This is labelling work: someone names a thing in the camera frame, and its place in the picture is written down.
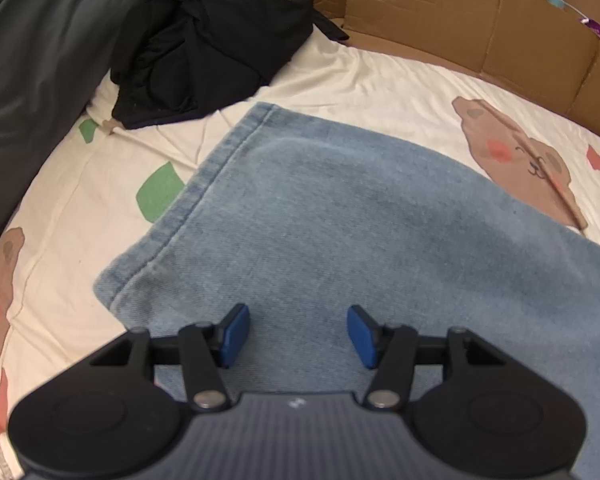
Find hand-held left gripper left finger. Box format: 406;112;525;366
87;303;251;411

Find light blue denim jeans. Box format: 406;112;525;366
92;101;600;480

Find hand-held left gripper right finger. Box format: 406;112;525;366
346;304;511;411

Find cream bear-print bed sheet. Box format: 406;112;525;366
0;35;600;480

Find dark grey cushion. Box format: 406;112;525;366
0;0;152;272

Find purple white plastic packets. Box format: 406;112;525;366
577;15;600;41

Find black clothes pile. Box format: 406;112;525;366
110;0;351;131

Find brown cardboard sheet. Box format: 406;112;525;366
250;0;600;152

